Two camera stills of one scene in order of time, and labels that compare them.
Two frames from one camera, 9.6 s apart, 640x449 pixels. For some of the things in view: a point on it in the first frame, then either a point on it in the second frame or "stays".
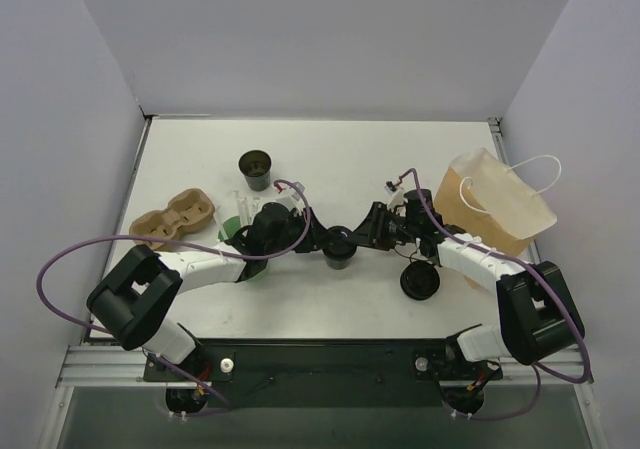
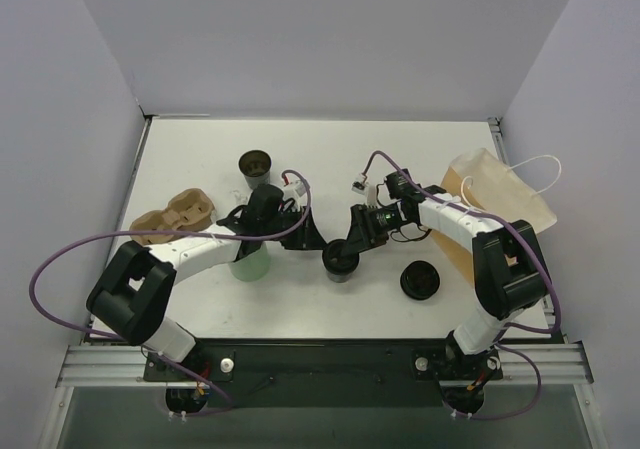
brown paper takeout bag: (481, 197) stays
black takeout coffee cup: (255, 165) stays
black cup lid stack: (420, 280) stays
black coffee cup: (338, 264) → (339, 278)
